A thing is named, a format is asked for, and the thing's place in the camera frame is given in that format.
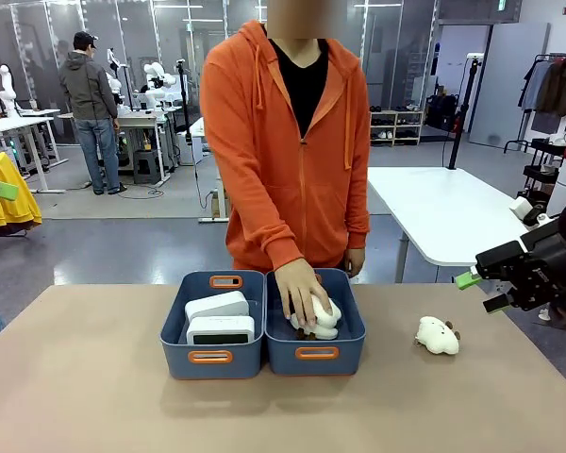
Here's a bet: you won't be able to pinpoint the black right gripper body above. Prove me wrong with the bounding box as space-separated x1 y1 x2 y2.
474 219 566 313

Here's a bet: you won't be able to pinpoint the white digital clock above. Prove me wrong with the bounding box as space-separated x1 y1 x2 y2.
186 314 256 346
184 290 250 327

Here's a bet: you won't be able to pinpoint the person's right forearm orange sleeve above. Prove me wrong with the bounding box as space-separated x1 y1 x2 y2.
207 141 308 273

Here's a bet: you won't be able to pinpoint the person's left forearm orange sleeve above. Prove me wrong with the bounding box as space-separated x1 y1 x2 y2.
345 155 372 251

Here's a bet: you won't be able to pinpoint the person's left hand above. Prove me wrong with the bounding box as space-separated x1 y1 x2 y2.
341 247 366 279

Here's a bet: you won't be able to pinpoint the person's right hand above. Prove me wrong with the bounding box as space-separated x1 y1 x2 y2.
273 258 335 329

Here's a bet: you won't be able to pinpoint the yellow cloth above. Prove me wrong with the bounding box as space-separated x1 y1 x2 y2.
0 151 42 228

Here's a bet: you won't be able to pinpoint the white desk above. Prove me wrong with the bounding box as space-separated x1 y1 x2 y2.
0 109 70 195

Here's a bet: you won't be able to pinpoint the white cylindrical stand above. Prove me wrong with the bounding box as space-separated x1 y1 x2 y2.
543 164 566 219

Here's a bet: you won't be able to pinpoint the large white table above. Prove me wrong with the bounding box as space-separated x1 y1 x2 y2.
366 165 529 284

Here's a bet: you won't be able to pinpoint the black rolling cart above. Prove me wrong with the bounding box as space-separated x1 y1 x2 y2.
515 137 566 214

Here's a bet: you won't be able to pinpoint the man in grey hoodie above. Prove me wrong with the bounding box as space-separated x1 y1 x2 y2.
58 30 125 196

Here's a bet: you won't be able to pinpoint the black step stool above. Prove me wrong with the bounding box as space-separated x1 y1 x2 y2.
132 150 164 186

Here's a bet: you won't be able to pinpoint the white workbench with robots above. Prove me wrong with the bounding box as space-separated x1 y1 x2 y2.
58 106 180 186

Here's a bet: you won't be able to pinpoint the wooden shoe rack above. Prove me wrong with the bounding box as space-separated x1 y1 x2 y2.
368 109 425 147

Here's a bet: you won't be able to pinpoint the black bags pile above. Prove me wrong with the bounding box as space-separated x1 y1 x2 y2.
425 92 459 132

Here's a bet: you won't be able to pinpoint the black tripod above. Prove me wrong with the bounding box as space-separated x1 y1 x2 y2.
446 54 483 171

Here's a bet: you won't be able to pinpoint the black clothes rack with garments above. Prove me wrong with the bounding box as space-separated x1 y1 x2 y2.
503 53 566 155

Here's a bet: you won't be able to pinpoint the person in orange hoodie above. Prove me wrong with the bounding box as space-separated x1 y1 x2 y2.
198 0 372 280

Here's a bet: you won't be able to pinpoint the small white table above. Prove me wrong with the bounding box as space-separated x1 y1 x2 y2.
188 116 231 224

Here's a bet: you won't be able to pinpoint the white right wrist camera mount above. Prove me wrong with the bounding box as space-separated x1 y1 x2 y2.
508 194 549 228

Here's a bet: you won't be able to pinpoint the blue basket orange handles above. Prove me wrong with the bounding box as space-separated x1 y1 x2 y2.
159 270 267 381
263 267 367 378

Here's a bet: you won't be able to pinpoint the black camera stand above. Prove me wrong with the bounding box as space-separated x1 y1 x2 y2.
175 59 208 210

